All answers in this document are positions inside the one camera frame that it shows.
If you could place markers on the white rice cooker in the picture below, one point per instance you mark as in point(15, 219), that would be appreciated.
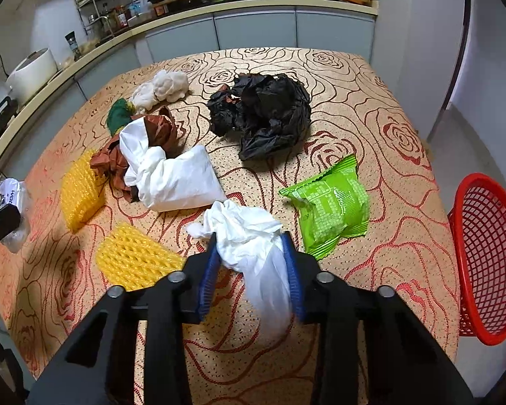
point(31, 69)

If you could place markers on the dark door frame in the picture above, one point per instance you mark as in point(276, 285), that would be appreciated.
point(455, 50)

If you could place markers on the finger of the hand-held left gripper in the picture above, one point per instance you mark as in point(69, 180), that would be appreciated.
point(2, 223)

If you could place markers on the brown plastic bag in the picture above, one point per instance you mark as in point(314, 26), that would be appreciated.
point(160, 128)

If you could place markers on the metal kitchen rack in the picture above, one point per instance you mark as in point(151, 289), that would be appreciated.
point(105, 8)

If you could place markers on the black plastic bag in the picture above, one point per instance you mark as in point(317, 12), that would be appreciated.
point(265, 109)

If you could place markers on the dark seasoning container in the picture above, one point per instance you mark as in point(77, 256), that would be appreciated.
point(72, 44)

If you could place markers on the green and yellow plastic bag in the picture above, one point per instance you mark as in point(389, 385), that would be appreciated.
point(119, 116)

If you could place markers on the black countertop appliance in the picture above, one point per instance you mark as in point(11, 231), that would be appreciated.
point(0, 118)

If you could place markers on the white crumpled tissue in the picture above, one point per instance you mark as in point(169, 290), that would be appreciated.
point(168, 82)

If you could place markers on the grey kitchen cabinet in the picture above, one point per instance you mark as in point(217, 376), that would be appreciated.
point(253, 29)

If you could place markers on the yellow foam fruit net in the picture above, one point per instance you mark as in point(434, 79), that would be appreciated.
point(82, 194)
point(135, 257)

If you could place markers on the clear plastic bag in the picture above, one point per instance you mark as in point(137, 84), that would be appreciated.
point(14, 190)

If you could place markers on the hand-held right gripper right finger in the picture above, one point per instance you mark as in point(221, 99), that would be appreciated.
point(297, 287)

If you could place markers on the small white plastic bag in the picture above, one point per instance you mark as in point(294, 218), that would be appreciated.
point(253, 240)

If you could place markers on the red plastic mesh basket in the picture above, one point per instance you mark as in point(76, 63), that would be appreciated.
point(485, 240)

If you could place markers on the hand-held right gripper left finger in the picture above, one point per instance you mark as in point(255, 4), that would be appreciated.
point(206, 280)

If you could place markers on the cream kitchen counter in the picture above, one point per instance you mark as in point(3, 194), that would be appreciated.
point(173, 21)

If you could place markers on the large white crumpled bag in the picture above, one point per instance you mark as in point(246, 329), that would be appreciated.
point(181, 181)

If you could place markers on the green snack packet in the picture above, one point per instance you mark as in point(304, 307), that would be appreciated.
point(333, 206)

